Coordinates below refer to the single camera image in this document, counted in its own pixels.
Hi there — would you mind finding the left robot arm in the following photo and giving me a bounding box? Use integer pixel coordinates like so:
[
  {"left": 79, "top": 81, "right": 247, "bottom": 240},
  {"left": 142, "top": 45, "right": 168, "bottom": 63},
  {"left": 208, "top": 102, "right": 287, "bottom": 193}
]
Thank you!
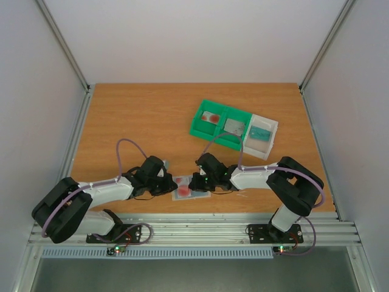
[{"left": 32, "top": 156, "right": 177, "bottom": 243}]

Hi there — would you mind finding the left aluminium frame post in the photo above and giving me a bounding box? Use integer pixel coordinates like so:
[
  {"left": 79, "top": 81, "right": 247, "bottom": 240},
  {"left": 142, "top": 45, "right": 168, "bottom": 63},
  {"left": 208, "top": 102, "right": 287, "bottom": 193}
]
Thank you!
[{"left": 34, "top": 0, "right": 90, "bottom": 92}]

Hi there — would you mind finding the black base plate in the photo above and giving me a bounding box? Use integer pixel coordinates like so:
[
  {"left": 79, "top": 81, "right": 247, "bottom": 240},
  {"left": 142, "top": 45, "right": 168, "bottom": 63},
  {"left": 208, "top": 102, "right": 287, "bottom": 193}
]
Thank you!
[
  {"left": 86, "top": 224, "right": 142, "bottom": 244},
  {"left": 245, "top": 223, "right": 304, "bottom": 244}
]

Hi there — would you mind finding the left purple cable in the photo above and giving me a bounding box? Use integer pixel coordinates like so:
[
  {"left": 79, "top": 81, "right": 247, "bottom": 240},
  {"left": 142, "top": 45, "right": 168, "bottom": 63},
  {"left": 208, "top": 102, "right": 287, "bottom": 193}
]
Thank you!
[{"left": 41, "top": 139, "right": 148, "bottom": 238}]

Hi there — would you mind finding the small circuit board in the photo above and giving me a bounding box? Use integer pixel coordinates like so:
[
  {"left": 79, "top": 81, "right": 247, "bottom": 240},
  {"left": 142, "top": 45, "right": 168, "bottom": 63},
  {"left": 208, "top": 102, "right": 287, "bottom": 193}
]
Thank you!
[
  {"left": 106, "top": 246, "right": 126, "bottom": 256},
  {"left": 273, "top": 245, "right": 296, "bottom": 254}
]

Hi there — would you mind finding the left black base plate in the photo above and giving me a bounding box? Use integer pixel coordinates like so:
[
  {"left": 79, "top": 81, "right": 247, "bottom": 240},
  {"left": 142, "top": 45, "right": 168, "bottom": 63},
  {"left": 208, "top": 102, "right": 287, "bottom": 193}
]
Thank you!
[{"left": 86, "top": 224, "right": 142, "bottom": 244}]

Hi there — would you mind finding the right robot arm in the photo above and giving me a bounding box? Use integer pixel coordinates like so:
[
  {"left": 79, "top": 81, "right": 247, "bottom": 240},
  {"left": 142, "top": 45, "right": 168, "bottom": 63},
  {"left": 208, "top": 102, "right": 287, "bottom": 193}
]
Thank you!
[{"left": 189, "top": 153, "right": 325, "bottom": 243}]

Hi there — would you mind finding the right aluminium frame post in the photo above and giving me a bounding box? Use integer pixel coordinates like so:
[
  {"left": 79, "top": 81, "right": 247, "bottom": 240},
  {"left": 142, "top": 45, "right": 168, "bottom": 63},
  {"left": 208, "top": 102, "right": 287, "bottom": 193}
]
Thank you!
[{"left": 298, "top": 0, "right": 356, "bottom": 94}]

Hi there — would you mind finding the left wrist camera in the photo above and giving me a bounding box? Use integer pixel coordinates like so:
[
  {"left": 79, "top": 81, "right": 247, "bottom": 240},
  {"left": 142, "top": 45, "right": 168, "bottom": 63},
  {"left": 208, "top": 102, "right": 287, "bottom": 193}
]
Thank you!
[{"left": 162, "top": 160, "right": 170, "bottom": 172}]

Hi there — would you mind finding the beige leather card holder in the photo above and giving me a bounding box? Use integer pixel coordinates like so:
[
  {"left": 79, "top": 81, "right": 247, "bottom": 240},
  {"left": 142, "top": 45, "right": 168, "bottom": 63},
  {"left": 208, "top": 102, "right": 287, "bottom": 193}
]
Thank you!
[{"left": 172, "top": 190, "right": 211, "bottom": 201}]

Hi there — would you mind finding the grey card in bin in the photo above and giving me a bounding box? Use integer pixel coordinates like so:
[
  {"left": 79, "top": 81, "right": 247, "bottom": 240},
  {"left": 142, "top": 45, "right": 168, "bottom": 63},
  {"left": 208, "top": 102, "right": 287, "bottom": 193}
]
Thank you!
[{"left": 224, "top": 119, "right": 245, "bottom": 136}]

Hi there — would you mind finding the purple cable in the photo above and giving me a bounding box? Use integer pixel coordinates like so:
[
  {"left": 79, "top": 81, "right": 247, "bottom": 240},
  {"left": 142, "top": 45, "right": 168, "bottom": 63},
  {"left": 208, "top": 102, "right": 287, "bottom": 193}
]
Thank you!
[
  {"left": 41, "top": 139, "right": 148, "bottom": 238},
  {"left": 202, "top": 133, "right": 326, "bottom": 209}
]

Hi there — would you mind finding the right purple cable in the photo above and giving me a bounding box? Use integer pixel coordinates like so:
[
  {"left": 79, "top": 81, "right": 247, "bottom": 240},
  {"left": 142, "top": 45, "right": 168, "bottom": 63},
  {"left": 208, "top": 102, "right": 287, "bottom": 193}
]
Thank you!
[{"left": 202, "top": 133, "right": 326, "bottom": 209}]

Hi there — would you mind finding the green two-compartment bin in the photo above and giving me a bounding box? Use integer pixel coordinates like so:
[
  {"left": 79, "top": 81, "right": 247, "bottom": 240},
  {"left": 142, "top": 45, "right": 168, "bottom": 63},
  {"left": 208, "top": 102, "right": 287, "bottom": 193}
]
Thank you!
[{"left": 189, "top": 99, "right": 253, "bottom": 141}]

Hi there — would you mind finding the aluminium frame post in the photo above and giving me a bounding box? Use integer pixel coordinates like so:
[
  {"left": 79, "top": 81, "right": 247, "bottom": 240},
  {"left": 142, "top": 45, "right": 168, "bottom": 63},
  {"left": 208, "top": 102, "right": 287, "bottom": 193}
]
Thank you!
[
  {"left": 34, "top": 0, "right": 90, "bottom": 92},
  {"left": 298, "top": 0, "right": 356, "bottom": 94}
]

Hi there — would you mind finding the card with red circles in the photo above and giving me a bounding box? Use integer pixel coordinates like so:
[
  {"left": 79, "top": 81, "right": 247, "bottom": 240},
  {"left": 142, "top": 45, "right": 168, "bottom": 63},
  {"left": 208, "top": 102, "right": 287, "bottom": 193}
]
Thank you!
[{"left": 201, "top": 111, "right": 220, "bottom": 125}]

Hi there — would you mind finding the aluminium front rail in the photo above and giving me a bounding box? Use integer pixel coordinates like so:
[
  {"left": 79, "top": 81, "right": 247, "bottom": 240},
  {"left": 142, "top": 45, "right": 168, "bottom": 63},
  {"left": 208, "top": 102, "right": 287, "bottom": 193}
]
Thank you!
[{"left": 29, "top": 212, "right": 362, "bottom": 248}]

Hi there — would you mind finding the right small circuit board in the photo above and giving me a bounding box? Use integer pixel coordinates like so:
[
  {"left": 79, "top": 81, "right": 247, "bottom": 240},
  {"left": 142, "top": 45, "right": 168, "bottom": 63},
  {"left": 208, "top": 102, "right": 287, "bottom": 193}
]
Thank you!
[{"left": 273, "top": 245, "right": 296, "bottom": 254}]

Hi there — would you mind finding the slotted grey cable duct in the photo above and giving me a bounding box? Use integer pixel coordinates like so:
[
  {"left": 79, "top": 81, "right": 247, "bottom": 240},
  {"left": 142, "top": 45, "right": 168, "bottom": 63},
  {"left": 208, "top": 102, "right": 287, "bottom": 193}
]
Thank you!
[{"left": 41, "top": 246, "right": 274, "bottom": 260}]

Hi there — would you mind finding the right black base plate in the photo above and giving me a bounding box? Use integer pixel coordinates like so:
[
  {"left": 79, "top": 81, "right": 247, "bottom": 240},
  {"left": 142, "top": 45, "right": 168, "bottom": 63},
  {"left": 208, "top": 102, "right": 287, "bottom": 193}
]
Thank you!
[{"left": 245, "top": 223, "right": 304, "bottom": 244}]

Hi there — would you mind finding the white translucent bin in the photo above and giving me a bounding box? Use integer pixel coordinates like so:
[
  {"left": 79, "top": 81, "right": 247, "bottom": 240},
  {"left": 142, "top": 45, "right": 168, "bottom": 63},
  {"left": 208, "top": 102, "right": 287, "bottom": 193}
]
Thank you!
[{"left": 243, "top": 114, "right": 278, "bottom": 160}]

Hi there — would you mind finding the left small circuit board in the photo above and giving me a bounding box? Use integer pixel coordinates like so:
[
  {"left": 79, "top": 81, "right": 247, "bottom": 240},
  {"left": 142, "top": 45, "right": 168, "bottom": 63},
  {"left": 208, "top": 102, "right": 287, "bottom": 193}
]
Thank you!
[{"left": 106, "top": 246, "right": 126, "bottom": 256}]

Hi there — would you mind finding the teal credit card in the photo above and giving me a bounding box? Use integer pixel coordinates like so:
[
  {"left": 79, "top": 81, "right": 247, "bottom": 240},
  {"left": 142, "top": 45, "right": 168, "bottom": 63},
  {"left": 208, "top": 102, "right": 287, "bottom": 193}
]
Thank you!
[{"left": 249, "top": 126, "right": 272, "bottom": 142}]

